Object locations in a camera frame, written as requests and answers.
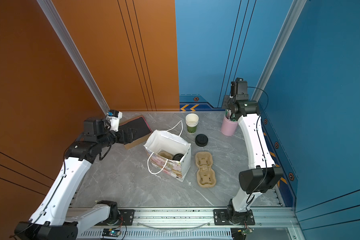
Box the small green circuit board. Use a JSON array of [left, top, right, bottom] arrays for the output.
[[102, 229, 121, 238]]

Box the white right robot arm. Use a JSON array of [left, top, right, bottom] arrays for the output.
[[222, 78, 284, 225]]

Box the bundle of wrapped straws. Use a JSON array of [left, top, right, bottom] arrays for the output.
[[225, 110, 237, 122]]

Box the single pulp cup carrier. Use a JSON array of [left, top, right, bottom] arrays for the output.
[[159, 151, 173, 160]]

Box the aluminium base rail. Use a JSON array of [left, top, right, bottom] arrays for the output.
[[78, 207, 305, 240]]

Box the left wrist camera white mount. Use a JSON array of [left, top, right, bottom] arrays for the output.
[[106, 110, 123, 132]]

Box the stack of green paper cups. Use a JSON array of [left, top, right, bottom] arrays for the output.
[[186, 113, 199, 134]]

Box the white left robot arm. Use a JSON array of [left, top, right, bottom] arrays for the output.
[[12, 117, 138, 240]]

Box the stack of pulp cup carriers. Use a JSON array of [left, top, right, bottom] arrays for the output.
[[195, 152, 217, 188]]

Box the cardboard napkin box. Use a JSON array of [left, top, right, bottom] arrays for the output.
[[119, 116, 153, 150]]

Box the cartoon animal paper gift bag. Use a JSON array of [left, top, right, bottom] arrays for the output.
[[144, 121, 192, 182]]

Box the black plastic cup lid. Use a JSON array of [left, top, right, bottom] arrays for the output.
[[172, 154, 184, 162]]

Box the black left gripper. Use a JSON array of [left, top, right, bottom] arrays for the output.
[[97, 125, 138, 150]]

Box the pink straw holder cup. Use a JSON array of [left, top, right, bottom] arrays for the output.
[[221, 117, 238, 136]]

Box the stack of black cup lids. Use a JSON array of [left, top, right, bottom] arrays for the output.
[[195, 134, 209, 147]]

